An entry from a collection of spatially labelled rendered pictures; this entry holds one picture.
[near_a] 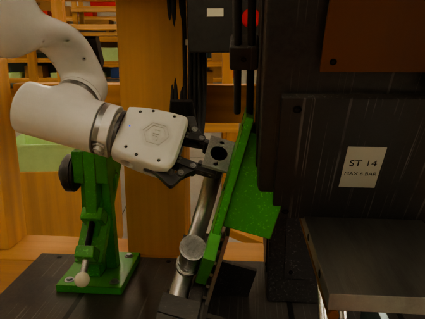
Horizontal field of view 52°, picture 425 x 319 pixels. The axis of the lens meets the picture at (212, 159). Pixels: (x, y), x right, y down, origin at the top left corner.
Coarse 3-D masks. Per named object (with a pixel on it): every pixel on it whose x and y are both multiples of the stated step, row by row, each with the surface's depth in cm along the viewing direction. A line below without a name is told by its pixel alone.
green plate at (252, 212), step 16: (240, 128) 62; (240, 144) 57; (240, 160) 57; (240, 176) 59; (256, 176) 59; (224, 192) 59; (240, 192) 60; (256, 192) 60; (272, 192) 59; (224, 208) 59; (240, 208) 60; (256, 208) 60; (272, 208) 60; (224, 224) 61; (240, 224) 61; (256, 224) 61; (272, 224) 60
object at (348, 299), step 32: (320, 224) 58; (352, 224) 58; (384, 224) 58; (416, 224) 58; (320, 256) 49; (352, 256) 49; (384, 256) 49; (416, 256) 49; (320, 288) 47; (352, 288) 43; (384, 288) 43; (416, 288) 43
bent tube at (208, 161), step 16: (208, 144) 67; (224, 144) 67; (208, 160) 66; (224, 160) 66; (208, 192) 74; (208, 208) 75; (192, 224) 75; (208, 224) 76; (176, 272) 70; (176, 288) 68
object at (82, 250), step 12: (120, 168) 94; (84, 216) 84; (96, 216) 84; (108, 216) 87; (84, 228) 86; (108, 228) 86; (84, 240) 85; (96, 240) 85; (84, 252) 81; (96, 252) 82; (96, 264) 84
